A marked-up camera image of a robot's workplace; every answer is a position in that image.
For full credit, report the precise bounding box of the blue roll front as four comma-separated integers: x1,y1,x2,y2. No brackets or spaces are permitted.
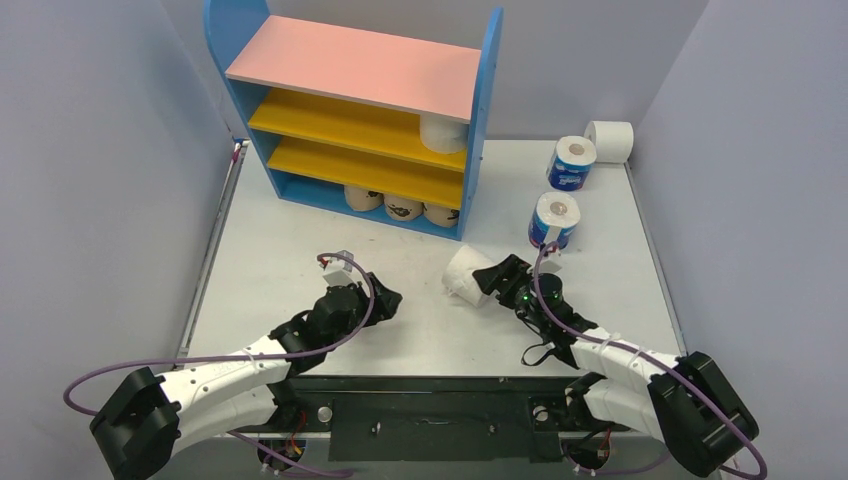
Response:
528,191,581,250

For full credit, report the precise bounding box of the blue roll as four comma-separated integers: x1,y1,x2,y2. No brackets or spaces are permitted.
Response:
528,191,581,250
547,136,597,191

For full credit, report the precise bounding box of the brown cartoon roll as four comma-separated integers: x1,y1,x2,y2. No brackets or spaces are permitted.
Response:
344,185,384,212
383,194,424,222

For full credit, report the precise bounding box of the blue roll back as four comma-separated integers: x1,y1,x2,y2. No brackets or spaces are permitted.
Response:
547,136,597,191

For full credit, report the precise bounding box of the plain white toilet roll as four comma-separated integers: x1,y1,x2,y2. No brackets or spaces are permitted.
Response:
419,115,469,154

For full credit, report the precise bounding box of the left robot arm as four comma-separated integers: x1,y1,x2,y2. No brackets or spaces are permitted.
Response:
89,273,403,479

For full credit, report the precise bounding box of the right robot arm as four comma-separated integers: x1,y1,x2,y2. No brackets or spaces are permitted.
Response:
462,255,760,477

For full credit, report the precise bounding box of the blue pink yellow shelf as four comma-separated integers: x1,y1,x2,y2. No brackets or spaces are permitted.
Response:
203,1,504,240

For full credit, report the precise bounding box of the white roll lying at back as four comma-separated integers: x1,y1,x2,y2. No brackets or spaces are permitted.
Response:
584,121,634,164

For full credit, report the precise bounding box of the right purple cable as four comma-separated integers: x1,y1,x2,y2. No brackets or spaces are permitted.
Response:
531,241,768,480

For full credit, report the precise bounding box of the purple cable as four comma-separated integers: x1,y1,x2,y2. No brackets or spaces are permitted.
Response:
62,252,376,480
531,241,768,480

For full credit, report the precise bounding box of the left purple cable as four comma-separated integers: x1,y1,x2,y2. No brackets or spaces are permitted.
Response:
62,252,376,480

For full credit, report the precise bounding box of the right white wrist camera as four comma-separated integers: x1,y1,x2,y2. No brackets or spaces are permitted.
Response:
536,243,562,274

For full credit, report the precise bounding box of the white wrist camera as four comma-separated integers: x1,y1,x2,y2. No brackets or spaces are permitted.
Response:
536,243,562,274
317,250,355,287

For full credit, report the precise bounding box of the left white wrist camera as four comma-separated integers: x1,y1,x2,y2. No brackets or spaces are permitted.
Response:
317,250,355,287

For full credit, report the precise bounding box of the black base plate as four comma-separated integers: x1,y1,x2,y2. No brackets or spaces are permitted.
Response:
248,376,602,462

